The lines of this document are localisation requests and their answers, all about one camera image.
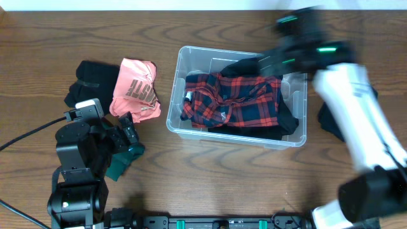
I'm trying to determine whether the large black garment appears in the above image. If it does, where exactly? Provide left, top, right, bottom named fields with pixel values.
left=208, top=57, right=299, bottom=141

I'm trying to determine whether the dark navy garment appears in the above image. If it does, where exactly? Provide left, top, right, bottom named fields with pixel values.
left=315, top=82, right=380, bottom=148

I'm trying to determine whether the clear plastic storage bin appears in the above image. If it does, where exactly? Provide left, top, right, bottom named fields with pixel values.
left=166, top=46, right=308, bottom=150

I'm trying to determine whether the red navy plaid shirt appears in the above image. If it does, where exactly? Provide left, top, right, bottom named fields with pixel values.
left=180, top=73, right=282, bottom=128

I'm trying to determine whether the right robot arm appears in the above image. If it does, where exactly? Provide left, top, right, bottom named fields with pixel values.
left=259, top=8, right=406, bottom=228

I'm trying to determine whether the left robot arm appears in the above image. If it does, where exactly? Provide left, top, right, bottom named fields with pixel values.
left=47, top=113, right=144, bottom=228

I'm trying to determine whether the dark green folded garment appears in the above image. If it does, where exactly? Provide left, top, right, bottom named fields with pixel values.
left=106, top=144, right=145, bottom=181

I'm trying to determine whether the pink folded printed t-shirt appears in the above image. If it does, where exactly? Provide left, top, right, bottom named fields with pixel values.
left=109, top=59, right=161, bottom=123

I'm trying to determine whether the folded black garment with tape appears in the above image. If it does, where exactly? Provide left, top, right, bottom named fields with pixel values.
left=64, top=60, right=120, bottom=115

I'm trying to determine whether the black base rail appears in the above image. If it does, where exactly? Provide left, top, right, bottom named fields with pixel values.
left=101, top=208, right=317, bottom=229

